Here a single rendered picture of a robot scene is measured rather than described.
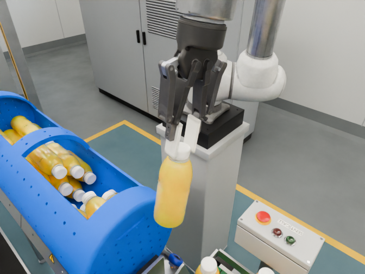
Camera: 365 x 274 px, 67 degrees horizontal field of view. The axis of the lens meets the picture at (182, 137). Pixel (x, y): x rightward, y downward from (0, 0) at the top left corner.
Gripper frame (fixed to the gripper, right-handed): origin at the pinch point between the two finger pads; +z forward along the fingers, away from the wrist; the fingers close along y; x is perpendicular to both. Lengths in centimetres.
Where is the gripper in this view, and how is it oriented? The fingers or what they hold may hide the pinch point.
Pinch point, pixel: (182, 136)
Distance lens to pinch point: 51.1
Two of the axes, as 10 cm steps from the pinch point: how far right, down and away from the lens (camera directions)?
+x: 6.4, 4.4, -6.3
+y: -7.5, 2.0, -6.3
